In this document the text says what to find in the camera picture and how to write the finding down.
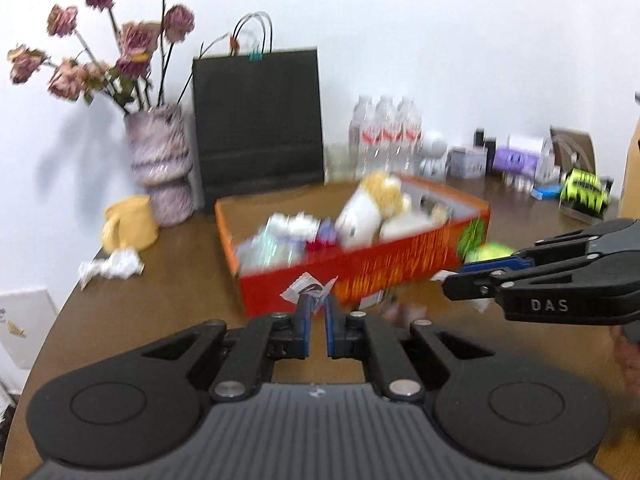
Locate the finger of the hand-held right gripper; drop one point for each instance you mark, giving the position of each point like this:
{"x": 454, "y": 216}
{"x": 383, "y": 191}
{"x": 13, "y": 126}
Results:
{"x": 470, "y": 287}
{"x": 500, "y": 264}

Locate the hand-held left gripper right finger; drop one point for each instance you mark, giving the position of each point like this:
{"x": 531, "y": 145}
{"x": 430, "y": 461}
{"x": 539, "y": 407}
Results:
{"x": 334, "y": 325}

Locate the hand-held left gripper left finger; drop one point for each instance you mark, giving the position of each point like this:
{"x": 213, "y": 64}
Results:
{"x": 303, "y": 325}

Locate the green tissue packet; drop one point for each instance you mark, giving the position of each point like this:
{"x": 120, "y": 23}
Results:
{"x": 492, "y": 250}

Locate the clear plastic wrapper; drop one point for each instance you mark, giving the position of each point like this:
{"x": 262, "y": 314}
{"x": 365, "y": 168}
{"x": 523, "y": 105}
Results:
{"x": 300, "y": 285}

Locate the red cardboard box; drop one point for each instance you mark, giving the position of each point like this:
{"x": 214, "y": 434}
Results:
{"x": 400, "y": 260}

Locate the small yellow wooden block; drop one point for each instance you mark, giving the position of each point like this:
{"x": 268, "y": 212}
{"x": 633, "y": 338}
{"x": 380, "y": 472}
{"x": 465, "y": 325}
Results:
{"x": 439, "y": 212}

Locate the red artificial rose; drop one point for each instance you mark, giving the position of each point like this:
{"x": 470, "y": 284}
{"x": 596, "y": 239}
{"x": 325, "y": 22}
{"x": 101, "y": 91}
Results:
{"x": 317, "y": 246}

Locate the iridescent ball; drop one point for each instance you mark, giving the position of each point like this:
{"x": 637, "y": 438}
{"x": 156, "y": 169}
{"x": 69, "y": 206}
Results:
{"x": 265, "y": 252}

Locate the purple cloth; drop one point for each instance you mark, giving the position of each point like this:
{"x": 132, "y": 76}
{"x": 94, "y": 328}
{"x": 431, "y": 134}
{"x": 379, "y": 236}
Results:
{"x": 327, "y": 230}

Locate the large white tissue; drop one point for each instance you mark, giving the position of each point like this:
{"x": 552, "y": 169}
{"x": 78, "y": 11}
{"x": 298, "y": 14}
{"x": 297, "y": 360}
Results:
{"x": 300, "y": 225}

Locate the white and tan plush sheep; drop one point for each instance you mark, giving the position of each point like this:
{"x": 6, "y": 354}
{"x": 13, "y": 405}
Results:
{"x": 360, "y": 215}

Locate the small white bottles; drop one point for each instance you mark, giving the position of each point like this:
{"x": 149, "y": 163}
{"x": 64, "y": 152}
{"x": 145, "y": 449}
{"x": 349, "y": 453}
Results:
{"x": 517, "y": 181}

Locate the blue flat packet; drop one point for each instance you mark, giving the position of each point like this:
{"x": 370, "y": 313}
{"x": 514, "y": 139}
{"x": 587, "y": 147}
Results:
{"x": 547, "y": 191}

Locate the green black can pack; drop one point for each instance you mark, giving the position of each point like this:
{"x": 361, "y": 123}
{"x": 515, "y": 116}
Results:
{"x": 585, "y": 190}

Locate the purple tissue pack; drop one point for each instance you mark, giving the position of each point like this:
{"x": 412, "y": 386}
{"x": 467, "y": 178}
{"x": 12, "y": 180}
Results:
{"x": 517, "y": 157}

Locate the small black box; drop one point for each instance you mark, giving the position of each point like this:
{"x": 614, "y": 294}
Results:
{"x": 485, "y": 142}

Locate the white robot figure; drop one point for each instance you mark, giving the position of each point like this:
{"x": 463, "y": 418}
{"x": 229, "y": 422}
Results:
{"x": 434, "y": 152}

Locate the brown paper bag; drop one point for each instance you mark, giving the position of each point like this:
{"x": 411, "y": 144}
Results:
{"x": 632, "y": 170}

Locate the brown cardboard stand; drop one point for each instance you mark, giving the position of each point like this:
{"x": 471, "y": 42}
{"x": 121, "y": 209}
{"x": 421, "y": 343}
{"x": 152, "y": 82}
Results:
{"x": 575, "y": 150}

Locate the clear water bottle red label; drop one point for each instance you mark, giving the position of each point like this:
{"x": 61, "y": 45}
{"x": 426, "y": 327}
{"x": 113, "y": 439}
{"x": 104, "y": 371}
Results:
{"x": 385, "y": 135}
{"x": 409, "y": 135}
{"x": 362, "y": 135}

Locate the clear drinking glass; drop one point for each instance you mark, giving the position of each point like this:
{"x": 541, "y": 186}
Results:
{"x": 339, "y": 162}

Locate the small crumpled white tissue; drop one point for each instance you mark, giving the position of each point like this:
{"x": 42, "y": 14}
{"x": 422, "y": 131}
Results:
{"x": 112, "y": 265}

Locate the yellow mug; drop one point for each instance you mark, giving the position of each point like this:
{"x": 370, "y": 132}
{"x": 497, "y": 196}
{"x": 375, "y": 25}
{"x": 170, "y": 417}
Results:
{"x": 130, "y": 222}

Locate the black paper bag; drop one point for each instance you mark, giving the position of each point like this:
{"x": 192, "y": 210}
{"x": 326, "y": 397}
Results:
{"x": 255, "y": 125}

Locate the purple mottled ceramic vase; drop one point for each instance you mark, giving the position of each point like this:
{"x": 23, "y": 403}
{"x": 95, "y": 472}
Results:
{"x": 160, "y": 160}

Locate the green binder clip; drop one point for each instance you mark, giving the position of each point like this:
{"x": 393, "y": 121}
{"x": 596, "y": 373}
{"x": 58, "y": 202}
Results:
{"x": 256, "y": 56}

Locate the white picture card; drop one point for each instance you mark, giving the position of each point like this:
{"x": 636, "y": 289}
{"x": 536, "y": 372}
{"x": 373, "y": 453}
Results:
{"x": 25, "y": 335}

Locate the dried pink rose bouquet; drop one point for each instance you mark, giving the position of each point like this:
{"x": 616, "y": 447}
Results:
{"x": 135, "y": 40}

